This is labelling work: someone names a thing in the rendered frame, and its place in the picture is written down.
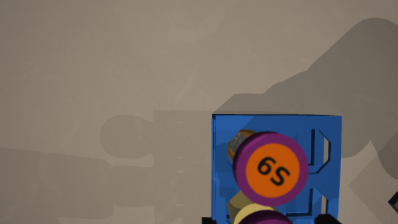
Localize blue tube rack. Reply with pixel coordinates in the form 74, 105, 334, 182
211, 114, 342, 224

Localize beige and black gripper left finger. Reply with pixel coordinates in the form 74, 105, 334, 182
202, 217, 217, 224

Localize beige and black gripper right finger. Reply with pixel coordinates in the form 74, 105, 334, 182
314, 214, 342, 224

